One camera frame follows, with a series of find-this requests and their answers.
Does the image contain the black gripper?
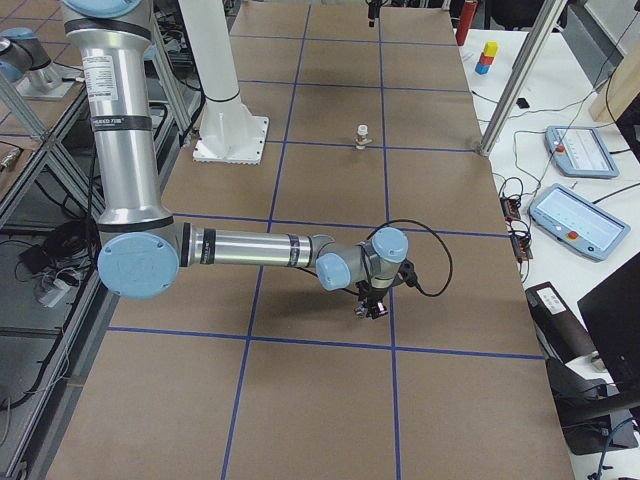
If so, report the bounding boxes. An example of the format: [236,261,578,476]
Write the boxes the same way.
[356,281,389,319]

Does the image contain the chrome metal angle valve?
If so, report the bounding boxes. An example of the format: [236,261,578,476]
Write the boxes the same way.
[354,306,367,318]

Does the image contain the white PPR pipe fitting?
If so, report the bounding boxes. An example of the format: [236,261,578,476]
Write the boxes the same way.
[354,124,372,150]

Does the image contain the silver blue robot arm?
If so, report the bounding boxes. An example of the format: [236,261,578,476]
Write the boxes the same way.
[62,1,409,318]

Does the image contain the near blue teach pendant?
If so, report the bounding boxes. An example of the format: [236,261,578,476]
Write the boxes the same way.
[529,183,631,261]

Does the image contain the blue teach pendant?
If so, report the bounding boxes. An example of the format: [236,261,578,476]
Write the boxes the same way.
[529,183,631,261]
[545,125,619,179]

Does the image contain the black monitor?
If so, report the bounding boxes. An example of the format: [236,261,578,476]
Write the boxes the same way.
[578,254,639,389]

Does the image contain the far blue teach pendant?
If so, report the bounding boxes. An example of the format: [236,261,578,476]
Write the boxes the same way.
[545,125,619,179]

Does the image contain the stacked coloured toy blocks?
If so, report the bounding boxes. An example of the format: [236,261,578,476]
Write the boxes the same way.
[474,41,499,75]

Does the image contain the red cylinder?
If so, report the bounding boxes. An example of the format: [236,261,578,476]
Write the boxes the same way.
[455,0,478,47]

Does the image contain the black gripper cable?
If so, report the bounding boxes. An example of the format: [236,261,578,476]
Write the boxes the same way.
[367,219,454,298]

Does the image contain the white pedestal column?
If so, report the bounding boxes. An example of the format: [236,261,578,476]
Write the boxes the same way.
[179,0,269,165]

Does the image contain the aluminium frame post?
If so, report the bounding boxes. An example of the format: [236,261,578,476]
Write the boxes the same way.
[477,0,568,157]

